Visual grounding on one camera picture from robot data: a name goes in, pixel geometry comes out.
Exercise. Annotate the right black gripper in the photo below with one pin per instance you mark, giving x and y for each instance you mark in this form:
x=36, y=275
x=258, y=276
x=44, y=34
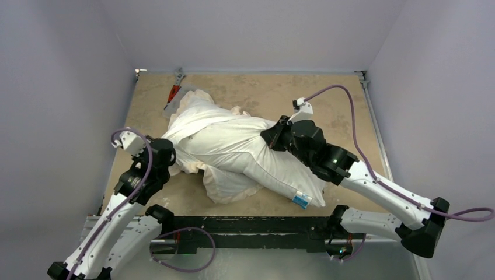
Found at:
x=274, y=136

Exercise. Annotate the white pillow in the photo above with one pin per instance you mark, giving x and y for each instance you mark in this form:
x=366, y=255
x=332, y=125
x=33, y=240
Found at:
x=270, y=170

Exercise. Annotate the grey pillow with cream ruffle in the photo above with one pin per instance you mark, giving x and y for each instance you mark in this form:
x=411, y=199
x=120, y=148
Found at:
x=197, y=110

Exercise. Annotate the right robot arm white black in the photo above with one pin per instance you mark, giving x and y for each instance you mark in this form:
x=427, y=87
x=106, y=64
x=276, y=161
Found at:
x=414, y=221

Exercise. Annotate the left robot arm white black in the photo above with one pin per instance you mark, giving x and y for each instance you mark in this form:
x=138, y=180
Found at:
x=112, y=242

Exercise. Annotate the clear plastic screw box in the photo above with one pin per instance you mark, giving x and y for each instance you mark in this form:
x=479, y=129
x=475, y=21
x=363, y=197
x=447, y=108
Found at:
x=173, y=106

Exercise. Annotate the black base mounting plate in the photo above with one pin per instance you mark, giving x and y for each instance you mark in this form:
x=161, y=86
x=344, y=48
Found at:
x=311, y=234

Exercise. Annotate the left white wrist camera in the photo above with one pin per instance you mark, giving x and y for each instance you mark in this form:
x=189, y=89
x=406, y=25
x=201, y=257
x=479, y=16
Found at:
x=128, y=141

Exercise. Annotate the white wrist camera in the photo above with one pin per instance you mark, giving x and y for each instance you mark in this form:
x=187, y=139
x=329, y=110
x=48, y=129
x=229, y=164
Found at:
x=303, y=110
x=128, y=141

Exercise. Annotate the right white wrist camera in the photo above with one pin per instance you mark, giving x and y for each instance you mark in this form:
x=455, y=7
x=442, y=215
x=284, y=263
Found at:
x=303, y=110

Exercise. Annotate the red handled adjustable wrench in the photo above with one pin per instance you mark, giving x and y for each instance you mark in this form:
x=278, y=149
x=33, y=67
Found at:
x=179, y=76

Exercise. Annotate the aluminium frame rail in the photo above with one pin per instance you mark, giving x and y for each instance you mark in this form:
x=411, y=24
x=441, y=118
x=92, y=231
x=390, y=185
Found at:
x=269, y=96

